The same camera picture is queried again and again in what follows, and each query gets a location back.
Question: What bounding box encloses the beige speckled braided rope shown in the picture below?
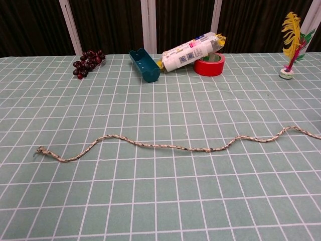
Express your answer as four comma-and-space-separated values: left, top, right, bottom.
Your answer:
35, 126, 321, 163

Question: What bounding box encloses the teal plastic tray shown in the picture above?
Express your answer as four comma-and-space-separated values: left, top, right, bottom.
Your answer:
128, 48, 161, 83

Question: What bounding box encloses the white noodle package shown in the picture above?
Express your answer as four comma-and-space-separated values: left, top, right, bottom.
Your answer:
157, 32, 226, 73

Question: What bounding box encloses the red tape roll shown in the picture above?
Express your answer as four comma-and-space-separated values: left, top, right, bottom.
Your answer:
193, 52, 226, 77

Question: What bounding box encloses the green checked tablecloth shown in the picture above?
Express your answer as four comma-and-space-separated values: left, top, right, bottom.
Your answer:
0, 52, 321, 241

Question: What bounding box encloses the dark red grape bunch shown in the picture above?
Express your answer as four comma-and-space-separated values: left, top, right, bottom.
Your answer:
72, 50, 106, 80

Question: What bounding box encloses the yellow feather shuttlecock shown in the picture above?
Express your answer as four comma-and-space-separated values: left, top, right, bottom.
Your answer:
279, 12, 316, 80

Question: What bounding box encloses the white frame post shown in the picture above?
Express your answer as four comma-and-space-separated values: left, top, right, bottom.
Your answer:
210, 0, 223, 35
299, 0, 321, 38
59, 0, 83, 56
140, 0, 157, 54

